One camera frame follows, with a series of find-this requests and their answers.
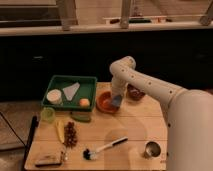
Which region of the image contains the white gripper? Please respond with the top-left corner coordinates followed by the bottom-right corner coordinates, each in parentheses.
top-left (111, 77), bottom-right (127, 97)

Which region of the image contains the blue sponge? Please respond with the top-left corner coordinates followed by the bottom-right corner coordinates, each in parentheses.
top-left (111, 95), bottom-right (122, 107)

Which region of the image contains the red bowl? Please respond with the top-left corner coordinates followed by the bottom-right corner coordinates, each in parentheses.
top-left (96, 91), bottom-right (119, 114)

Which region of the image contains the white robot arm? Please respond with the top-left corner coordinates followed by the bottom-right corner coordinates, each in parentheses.
top-left (109, 56), bottom-right (213, 171)

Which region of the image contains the dark brown bowl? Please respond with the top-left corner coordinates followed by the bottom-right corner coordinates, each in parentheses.
top-left (127, 84), bottom-right (145, 101)

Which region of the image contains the green plastic tray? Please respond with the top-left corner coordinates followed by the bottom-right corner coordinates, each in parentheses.
top-left (41, 75), bottom-right (97, 111)

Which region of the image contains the orange toy fruit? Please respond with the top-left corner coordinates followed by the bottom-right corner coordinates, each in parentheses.
top-left (79, 98), bottom-right (90, 107)

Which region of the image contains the white triangular cloth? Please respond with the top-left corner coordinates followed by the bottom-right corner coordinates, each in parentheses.
top-left (63, 82), bottom-right (80, 101)

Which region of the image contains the green toy vegetable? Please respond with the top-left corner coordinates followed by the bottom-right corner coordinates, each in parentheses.
top-left (70, 112), bottom-right (91, 122)

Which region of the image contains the toy grape bunch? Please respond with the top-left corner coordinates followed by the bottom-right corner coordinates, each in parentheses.
top-left (64, 122), bottom-right (77, 148)

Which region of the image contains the yellow toy banana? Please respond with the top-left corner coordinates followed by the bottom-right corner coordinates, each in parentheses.
top-left (56, 120), bottom-right (65, 144)

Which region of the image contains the silver metal cup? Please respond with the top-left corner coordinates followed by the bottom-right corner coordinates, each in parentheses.
top-left (144, 141), bottom-right (161, 158)

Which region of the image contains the green plastic cup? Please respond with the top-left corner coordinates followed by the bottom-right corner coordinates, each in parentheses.
top-left (40, 107), bottom-right (55, 123)

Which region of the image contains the brown rectangular block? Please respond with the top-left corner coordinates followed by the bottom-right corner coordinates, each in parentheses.
top-left (34, 153), bottom-right (62, 167)

